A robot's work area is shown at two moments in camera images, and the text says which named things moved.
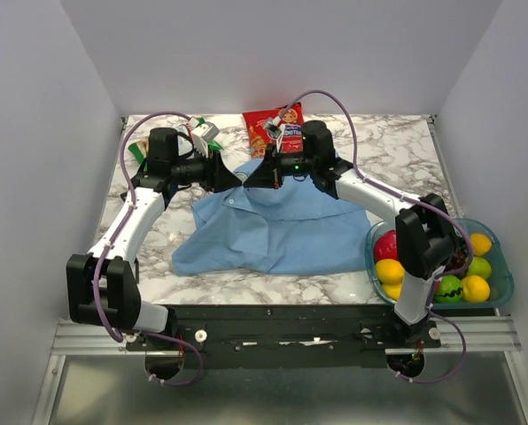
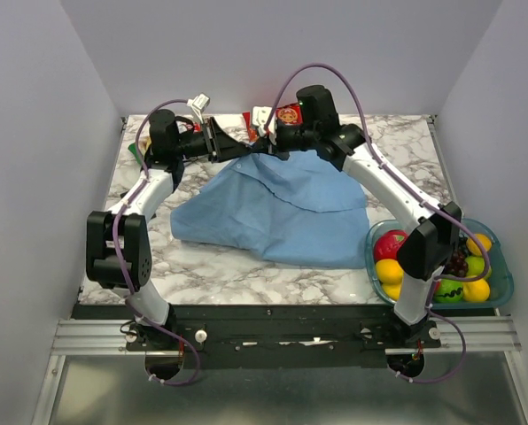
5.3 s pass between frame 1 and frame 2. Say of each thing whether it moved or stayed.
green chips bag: stayed
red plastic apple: stayed
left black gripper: moved
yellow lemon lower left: stayed
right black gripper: moved
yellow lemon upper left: stayed
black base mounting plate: stayed
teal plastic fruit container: stayed
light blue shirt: moved
